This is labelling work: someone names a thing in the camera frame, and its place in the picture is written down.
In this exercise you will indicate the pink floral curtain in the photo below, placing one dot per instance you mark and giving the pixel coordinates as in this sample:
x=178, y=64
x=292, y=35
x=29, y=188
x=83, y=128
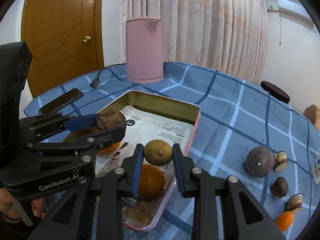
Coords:
x=226, y=35

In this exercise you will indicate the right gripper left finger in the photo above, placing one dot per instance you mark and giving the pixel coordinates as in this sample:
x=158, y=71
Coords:
x=93, y=204

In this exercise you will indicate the white air conditioner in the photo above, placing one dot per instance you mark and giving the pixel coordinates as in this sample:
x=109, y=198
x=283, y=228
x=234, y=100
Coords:
x=292, y=9

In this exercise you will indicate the small brown-green kiwi fruit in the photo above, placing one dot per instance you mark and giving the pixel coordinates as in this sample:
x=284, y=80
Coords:
x=158, y=152

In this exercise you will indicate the dark brown water chestnut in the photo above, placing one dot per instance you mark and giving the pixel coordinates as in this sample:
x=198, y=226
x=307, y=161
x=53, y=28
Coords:
x=279, y=188

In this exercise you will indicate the orange tangerine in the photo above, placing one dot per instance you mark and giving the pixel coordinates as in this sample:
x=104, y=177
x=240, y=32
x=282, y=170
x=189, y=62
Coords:
x=284, y=220

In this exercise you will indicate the person's left hand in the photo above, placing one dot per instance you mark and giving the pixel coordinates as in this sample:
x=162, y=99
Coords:
x=11, y=211

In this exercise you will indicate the large purple round fruit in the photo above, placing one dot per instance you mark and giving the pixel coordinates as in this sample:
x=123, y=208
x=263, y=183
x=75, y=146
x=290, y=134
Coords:
x=259, y=162

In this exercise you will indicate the wooden door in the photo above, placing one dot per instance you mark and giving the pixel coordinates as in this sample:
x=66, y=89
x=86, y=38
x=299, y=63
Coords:
x=65, y=39

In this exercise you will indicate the blue plaid tablecloth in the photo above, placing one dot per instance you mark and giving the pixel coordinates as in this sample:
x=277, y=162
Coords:
x=236, y=116

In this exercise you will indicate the black smartphone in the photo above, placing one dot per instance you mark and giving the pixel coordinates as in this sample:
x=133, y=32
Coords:
x=61, y=101

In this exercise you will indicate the orange in tray right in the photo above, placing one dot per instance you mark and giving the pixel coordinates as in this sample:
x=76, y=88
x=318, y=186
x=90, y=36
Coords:
x=104, y=151

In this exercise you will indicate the brown taro chunk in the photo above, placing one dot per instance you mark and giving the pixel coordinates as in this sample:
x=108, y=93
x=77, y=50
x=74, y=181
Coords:
x=109, y=120

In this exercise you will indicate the orange in tray left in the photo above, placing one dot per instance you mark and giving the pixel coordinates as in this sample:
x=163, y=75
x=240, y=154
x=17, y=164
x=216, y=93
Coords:
x=151, y=184

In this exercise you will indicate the tan leather armchair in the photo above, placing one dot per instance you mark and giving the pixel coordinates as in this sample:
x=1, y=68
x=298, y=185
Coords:
x=312, y=113

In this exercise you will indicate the pink cylindrical canister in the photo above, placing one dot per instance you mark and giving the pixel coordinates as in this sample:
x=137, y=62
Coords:
x=144, y=50

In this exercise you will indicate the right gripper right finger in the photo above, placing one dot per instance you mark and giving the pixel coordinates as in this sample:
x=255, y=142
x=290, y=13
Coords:
x=243, y=217

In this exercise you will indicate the orange in tray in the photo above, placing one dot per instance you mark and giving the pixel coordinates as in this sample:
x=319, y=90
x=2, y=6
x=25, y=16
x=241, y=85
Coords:
x=104, y=151
x=151, y=184

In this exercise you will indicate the pink metal tin tray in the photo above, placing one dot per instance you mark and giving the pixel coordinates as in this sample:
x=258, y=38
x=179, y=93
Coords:
x=139, y=215

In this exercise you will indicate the dark round stool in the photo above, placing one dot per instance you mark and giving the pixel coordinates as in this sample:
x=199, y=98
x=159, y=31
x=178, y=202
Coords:
x=275, y=91

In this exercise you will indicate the printed paper sheet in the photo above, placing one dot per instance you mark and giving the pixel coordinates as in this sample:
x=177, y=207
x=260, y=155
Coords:
x=143, y=127

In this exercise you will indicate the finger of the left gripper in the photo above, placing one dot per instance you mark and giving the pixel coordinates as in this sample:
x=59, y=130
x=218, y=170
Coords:
x=95, y=141
x=41, y=127

